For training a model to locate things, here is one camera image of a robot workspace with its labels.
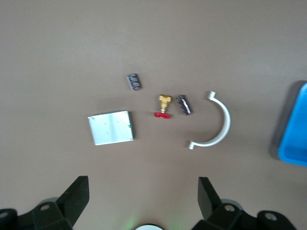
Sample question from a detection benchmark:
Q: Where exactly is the white half-ring pipe clamp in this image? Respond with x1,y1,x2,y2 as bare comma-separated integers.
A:
187,90,232,151

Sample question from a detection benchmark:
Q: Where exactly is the long dark brown capacitor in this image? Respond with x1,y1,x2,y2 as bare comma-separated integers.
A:
176,94,193,116

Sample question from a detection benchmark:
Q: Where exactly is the brass valve with red handle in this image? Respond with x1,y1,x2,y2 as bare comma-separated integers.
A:
153,94,173,120

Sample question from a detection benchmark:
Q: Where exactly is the flat silver metal module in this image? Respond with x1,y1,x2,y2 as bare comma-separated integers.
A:
87,110,136,146

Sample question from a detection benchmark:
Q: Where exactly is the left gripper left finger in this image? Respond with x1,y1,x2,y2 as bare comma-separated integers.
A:
18,176,90,230

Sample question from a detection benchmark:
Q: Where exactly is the blue plastic tray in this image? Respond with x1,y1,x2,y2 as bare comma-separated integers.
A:
277,82,307,168

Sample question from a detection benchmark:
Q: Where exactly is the short printed dark brown capacitor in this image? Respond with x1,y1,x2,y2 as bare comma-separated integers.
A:
126,72,145,92

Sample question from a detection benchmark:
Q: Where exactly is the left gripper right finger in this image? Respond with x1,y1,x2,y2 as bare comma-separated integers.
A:
193,177,259,230

